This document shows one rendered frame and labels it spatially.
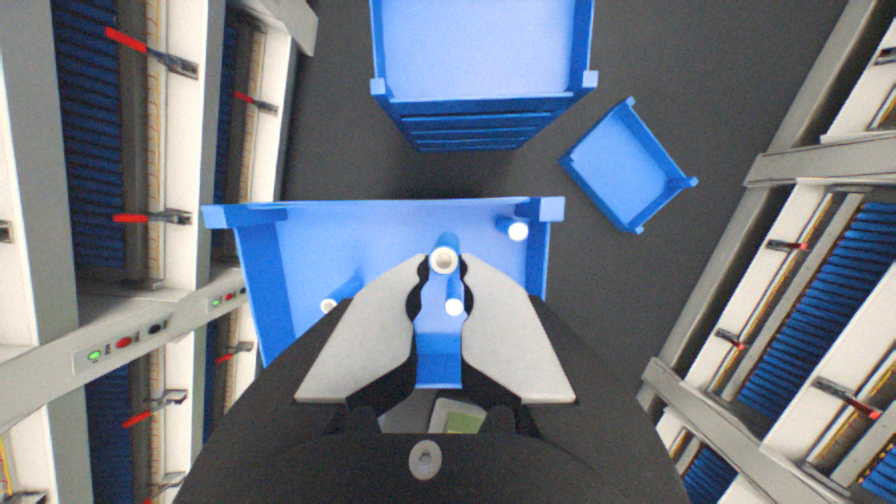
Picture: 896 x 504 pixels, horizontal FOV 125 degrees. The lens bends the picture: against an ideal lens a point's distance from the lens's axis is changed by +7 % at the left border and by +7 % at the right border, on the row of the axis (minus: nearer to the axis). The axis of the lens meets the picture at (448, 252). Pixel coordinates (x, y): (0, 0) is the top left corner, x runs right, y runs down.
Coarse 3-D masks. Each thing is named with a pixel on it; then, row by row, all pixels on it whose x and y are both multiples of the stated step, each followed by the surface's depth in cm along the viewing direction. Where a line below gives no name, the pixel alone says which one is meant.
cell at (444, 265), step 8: (448, 232) 18; (440, 240) 14; (448, 240) 14; (456, 240) 16; (432, 248) 13; (440, 248) 12; (448, 248) 12; (456, 248) 13; (432, 256) 13; (440, 256) 12; (448, 256) 12; (456, 256) 13; (432, 264) 13; (440, 264) 12; (448, 264) 12; (456, 264) 13; (440, 272) 13; (448, 272) 13
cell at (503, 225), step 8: (496, 224) 26; (504, 224) 22; (512, 224) 20; (520, 224) 20; (504, 232) 22; (512, 232) 21; (520, 232) 20; (528, 232) 21; (512, 240) 21; (520, 240) 21
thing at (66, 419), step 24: (48, 408) 34; (72, 408) 37; (0, 432) 30; (24, 432) 34; (48, 432) 35; (72, 432) 38; (24, 456) 35; (48, 456) 36; (72, 456) 38; (24, 480) 36; (48, 480) 36; (72, 480) 39
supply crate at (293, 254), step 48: (240, 240) 23; (288, 240) 28; (336, 240) 28; (384, 240) 27; (432, 240) 27; (480, 240) 27; (528, 240) 27; (288, 288) 29; (336, 288) 29; (432, 288) 29; (528, 288) 27; (288, 336) 29; (432, 336) 30; (432, 384) 26
